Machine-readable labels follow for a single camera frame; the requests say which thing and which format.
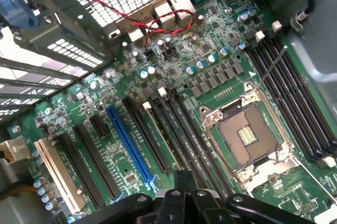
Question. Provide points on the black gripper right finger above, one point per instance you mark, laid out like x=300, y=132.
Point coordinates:
x=208, y=208

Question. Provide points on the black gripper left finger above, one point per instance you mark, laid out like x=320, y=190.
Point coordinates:
x=168, y=208

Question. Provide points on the RAM slot black latches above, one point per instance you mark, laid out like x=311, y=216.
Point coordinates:
x=196, y=134
x=173, y=134
x=279, y=102
x=299, y=102

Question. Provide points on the RAM slot white latches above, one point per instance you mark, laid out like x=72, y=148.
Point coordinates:
x=185, y=134
x=146, y=105
x=308, y=102
x=289, y=102

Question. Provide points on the blue expansion slot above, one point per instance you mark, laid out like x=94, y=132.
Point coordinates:
x=129, y=142

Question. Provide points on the long black expansion slot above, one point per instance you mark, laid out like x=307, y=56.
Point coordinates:
x=81, y=168
x=98, y=160
x=146, y=134

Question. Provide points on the metal CPU socket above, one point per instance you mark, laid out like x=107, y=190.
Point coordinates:
x=247, y=134

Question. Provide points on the green Dell motherboard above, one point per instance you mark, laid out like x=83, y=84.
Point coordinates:
x=289, y=189

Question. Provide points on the short black expansion slot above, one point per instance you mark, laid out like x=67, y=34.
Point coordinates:
x=99, y=126

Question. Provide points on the white PCI expansion slot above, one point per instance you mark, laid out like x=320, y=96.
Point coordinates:
x=59, y=174

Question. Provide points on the silver blue capacitor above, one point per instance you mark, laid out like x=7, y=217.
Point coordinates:
x=45, y=198
x=212, y=58
x=223, y=51
x=151, y=69
x=50, y=205
x=190, y=69
x=143, y=73
x=201, y=63
x=42, y=190
x=38, y=181

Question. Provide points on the thin metal locking lever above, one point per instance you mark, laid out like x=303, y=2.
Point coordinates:
x=273, y=66

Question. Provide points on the white power connector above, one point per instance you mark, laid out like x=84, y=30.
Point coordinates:
x=15, y=150

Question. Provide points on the silver USB port block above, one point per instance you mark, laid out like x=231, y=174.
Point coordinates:
x=135, y=34
x=148, y=21
x=164, y=13

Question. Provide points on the grey metal PC case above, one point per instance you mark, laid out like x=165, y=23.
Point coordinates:
x=316, y=58

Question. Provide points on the silver Ethernet port block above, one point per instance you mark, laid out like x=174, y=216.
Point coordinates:
x=181, y=1

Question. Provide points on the blue plastic case latch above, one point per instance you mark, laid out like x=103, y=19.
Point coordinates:
x=15, y=8

